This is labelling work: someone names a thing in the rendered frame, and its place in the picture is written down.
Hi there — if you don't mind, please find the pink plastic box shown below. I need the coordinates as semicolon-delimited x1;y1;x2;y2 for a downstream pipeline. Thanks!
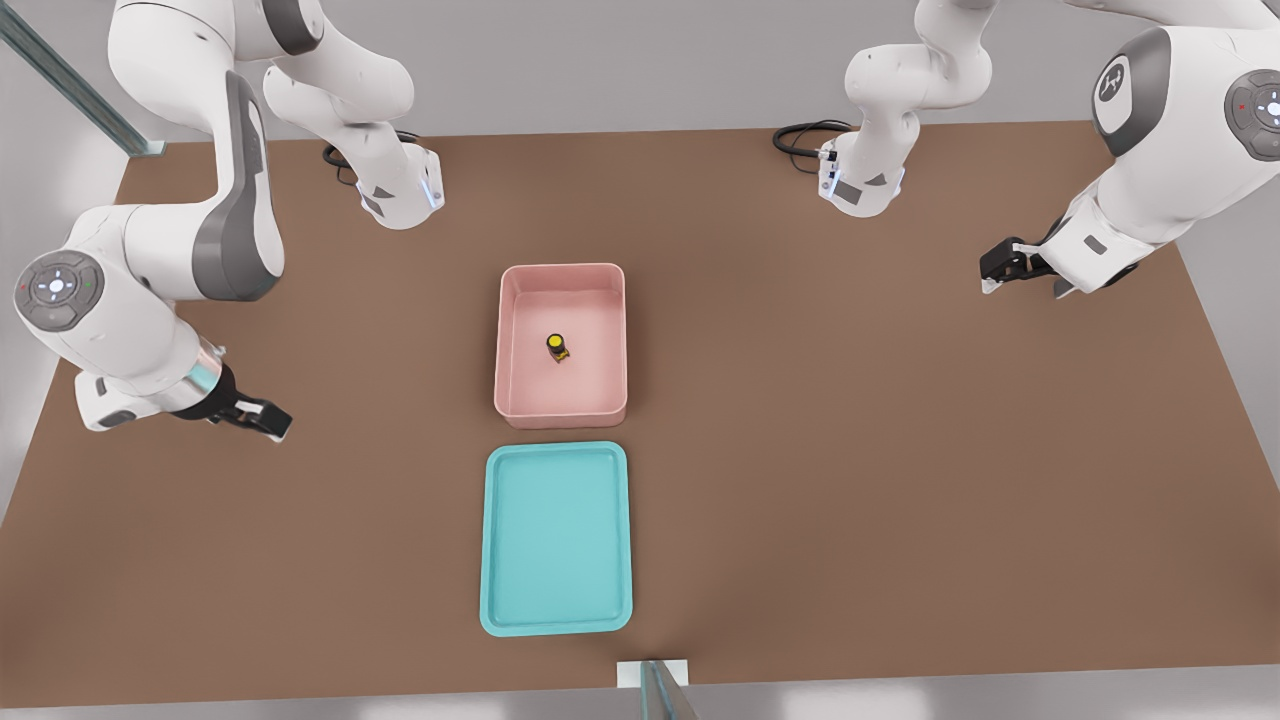
494;263;629;430

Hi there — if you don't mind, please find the pale blue-green tray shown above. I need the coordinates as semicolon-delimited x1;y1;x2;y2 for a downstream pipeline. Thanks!
479;441;634;638

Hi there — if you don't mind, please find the black cable loop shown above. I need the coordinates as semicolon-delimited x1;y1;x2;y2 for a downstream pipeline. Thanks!
772;120;857;177
322;130;422;188

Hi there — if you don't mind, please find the silver frame post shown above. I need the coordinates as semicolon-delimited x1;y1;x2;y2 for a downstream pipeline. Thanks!
0;0;168;158
616;659;703;720

